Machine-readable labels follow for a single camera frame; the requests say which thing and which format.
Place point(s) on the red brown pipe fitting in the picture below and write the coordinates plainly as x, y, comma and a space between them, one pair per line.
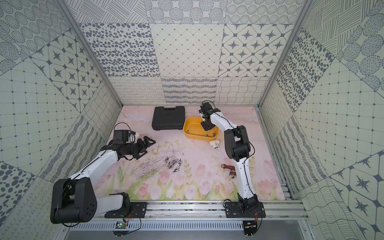
232, 173

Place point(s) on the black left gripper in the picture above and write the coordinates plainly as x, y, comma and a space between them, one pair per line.
140, 147

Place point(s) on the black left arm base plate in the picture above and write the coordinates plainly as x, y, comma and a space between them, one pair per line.
127, 209

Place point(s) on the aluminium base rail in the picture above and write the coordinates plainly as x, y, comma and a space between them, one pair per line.
218, 210

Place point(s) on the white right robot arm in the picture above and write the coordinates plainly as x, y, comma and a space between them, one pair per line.
238, 148

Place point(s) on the yellow plastic storage box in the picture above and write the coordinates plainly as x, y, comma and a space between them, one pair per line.
196, 131

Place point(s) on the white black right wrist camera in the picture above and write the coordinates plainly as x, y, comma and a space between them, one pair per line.
207, 109

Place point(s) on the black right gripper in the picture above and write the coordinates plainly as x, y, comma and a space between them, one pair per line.
205, 127

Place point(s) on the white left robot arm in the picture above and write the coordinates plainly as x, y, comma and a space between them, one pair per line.
74, 200

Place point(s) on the white pipe tee fitting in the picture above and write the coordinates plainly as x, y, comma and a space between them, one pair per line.
215, 144

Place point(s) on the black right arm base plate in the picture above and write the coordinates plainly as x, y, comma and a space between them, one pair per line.
244, 208

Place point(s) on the black plastic tool case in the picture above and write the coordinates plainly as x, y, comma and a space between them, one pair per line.
168, 118

